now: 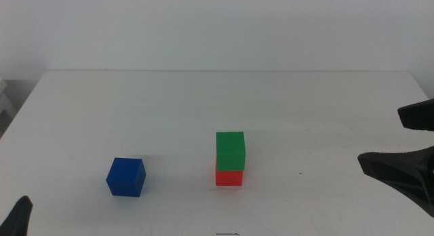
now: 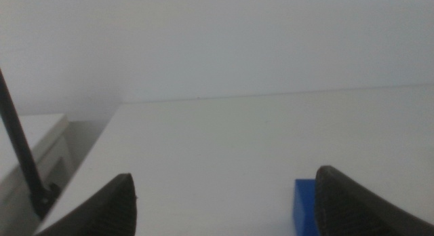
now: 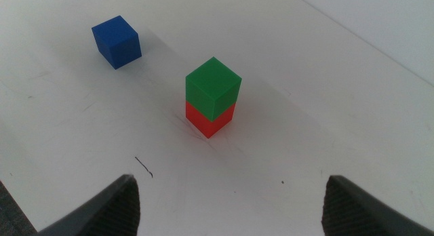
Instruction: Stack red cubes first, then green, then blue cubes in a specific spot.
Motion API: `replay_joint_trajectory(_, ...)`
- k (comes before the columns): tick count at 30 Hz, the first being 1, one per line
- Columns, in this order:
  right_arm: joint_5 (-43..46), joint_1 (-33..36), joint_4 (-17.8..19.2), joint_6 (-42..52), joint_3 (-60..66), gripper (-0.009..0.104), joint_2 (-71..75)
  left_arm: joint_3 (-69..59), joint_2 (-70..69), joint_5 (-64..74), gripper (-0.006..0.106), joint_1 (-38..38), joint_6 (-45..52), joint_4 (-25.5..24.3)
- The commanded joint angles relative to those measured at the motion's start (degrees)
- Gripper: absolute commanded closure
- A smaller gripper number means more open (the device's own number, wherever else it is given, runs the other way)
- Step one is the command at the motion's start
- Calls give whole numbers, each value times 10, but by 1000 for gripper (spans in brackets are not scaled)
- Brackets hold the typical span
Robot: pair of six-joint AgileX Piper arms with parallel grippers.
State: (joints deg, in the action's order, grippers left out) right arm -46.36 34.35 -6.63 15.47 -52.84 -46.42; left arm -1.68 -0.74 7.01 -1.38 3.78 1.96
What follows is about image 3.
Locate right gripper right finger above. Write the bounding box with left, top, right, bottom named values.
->
left=321, top=175, right=434, bottom=236

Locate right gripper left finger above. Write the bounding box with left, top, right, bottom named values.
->
left=37, top=174, right=141, bottom=236

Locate red cube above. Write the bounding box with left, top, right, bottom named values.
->
left=185, top=100, right=237, bottom=139

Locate green cube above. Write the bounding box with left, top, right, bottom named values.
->
left=185, top=56, right=243, bottom=123

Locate blue cube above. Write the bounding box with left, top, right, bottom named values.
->
left=91, top=15, right=142, bottom=71

